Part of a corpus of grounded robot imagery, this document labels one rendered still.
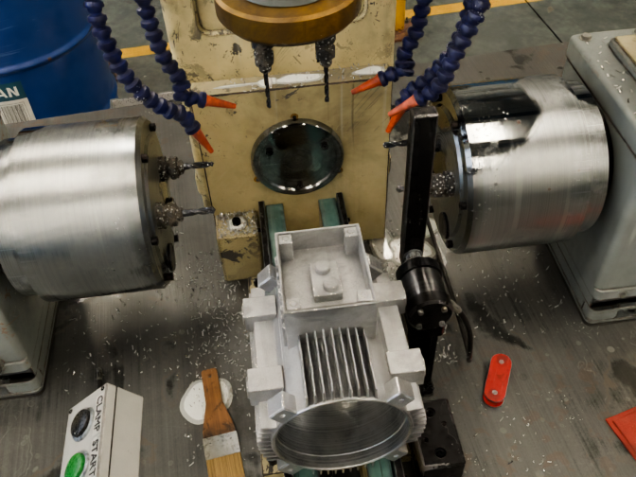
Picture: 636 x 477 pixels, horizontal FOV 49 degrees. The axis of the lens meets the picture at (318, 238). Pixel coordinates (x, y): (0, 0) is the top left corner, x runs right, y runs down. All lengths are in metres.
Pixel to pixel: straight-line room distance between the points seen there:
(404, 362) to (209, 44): 0.60
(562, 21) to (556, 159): 2.72
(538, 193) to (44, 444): 0.79
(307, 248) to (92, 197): 0.28
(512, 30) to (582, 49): 2.41
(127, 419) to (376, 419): 0.29
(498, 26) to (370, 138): 2.49
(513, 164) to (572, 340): 0.35
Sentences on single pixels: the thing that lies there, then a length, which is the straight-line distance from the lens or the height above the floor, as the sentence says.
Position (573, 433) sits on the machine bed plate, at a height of 0.80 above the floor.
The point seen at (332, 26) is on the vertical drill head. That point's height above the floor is 1.31.
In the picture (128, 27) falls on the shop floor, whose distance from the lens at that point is 3.69.
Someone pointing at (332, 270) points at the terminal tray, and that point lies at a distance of 0.79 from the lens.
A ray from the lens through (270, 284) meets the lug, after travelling 0.84.
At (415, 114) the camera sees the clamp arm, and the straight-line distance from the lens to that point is 0.80.
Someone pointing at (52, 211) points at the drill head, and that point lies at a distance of 0.93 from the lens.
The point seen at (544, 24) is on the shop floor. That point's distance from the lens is 3.62.
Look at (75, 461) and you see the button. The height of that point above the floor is 1.07.
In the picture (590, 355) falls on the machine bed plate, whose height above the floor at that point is 0.80.
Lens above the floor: 1.72
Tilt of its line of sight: 46 degrees down
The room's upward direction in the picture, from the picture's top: 3 degrees counter-clockwise
